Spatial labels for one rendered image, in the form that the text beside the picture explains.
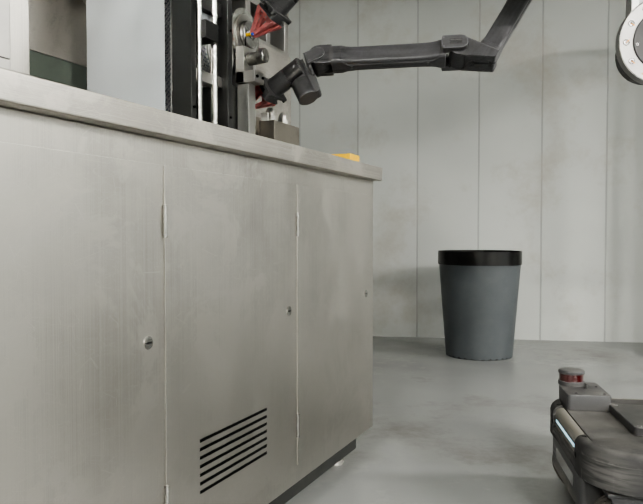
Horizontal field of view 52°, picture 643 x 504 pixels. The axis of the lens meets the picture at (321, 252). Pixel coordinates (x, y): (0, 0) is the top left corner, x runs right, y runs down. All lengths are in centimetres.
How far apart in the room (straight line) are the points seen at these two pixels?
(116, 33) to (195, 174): 60
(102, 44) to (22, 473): 109
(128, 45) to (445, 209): 311
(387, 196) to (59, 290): 365
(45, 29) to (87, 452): 112
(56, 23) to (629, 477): 168
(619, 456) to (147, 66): 135
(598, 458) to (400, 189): 316
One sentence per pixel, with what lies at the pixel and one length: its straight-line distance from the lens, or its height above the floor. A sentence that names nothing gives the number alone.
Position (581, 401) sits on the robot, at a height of 26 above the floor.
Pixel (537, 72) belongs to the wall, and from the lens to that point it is 465.
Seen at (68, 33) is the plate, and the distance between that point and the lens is 189.
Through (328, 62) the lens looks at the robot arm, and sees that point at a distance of 187.
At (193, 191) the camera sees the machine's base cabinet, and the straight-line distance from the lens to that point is 122.
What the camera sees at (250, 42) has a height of 123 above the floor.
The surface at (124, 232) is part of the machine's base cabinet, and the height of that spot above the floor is 70.
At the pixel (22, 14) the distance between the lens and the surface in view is 144.
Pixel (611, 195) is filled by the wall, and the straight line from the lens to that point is 463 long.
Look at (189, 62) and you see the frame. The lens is 148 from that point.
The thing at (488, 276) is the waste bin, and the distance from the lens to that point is 368.
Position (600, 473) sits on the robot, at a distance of 158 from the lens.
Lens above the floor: 70
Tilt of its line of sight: 2 degrees down
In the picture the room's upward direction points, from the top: straight up
